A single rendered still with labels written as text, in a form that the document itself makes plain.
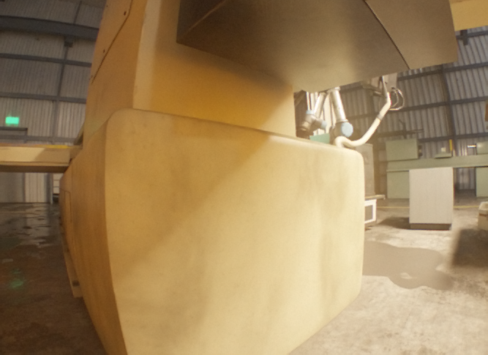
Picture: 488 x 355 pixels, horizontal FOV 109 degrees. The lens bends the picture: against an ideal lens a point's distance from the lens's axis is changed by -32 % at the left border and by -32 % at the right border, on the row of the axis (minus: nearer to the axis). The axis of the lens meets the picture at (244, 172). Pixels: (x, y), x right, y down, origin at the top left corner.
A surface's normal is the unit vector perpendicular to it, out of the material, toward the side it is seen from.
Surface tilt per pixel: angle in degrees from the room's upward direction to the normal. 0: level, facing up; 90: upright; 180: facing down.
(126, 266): 90
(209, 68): 90
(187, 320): 90
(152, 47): 90
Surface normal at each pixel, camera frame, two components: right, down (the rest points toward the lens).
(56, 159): 0.67, -0.05
